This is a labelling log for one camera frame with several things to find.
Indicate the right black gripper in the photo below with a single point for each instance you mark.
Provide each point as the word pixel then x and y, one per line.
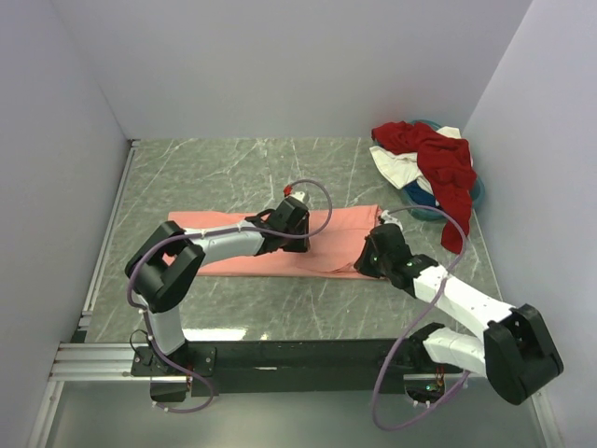
pixel 362 265

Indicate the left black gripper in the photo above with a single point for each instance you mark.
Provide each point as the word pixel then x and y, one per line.
pixel 302 245

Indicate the pink t shirt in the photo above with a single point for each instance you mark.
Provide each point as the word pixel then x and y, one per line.
pixel 332 254

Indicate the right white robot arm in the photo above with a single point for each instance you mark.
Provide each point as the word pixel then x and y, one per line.
pixel 509 346

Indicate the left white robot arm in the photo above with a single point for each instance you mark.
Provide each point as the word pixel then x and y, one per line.
pixel 163 269

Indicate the teal plastic basin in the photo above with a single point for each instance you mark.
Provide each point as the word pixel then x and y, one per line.
pixel 427 213

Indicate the blue t shirt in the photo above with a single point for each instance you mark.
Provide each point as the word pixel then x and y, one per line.
pixel 420 196

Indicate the white t shirt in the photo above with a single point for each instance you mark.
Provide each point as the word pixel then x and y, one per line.
pixel 403 169

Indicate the red t shirt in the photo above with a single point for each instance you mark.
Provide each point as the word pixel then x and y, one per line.
pixel 445 162

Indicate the black base beam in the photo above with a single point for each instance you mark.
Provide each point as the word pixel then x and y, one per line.
pixel 287 366

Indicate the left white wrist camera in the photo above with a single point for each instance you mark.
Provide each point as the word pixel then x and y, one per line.
pixel 299 195

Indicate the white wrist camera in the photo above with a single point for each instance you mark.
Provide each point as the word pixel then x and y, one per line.
pixel 299 195
pixel 386 218

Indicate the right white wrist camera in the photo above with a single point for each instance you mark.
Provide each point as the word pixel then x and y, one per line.
pixel 386 218

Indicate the aluminium rail frame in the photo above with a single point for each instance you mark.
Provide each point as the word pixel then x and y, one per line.
pixel 91 400

